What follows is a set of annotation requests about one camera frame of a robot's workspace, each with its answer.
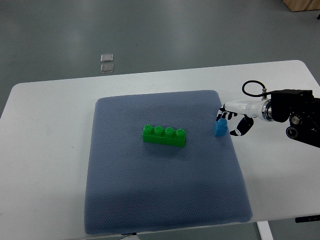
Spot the long green block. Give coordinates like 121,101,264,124
142,124,186,147

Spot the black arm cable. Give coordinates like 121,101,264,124
241,80,273,101

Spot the white table leg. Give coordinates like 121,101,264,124
256,221,274,240

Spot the wooden box corner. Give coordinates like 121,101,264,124
283,0,320,12

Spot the small blue block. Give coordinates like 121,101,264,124
213,118,228,137

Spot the black table control panel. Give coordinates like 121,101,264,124
295,215,320,223

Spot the blue-grey fabric mat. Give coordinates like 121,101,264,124
84,90,252,235

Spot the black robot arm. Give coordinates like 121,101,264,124
269,89,320,148

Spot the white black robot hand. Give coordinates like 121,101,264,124
216,99,273,136

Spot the upper metal floor plate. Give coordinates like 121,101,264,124
100,53,114,63

